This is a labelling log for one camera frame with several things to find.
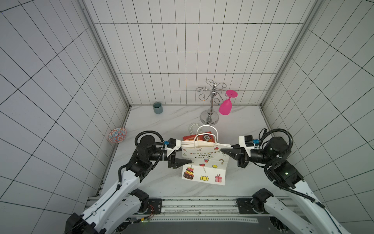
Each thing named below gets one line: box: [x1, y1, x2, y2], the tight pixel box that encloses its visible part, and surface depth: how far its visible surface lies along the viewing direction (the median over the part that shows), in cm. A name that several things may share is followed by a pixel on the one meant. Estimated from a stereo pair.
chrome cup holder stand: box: [195, 78, 227, 126], surface depth 97 cm
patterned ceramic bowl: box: [108, 127, 128, 143], surface depth 101 cm
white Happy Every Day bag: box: [180, 124, 233, 186], surface depth 67 cm
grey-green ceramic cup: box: [152, 101, 164, 115], surface depth 117 cm
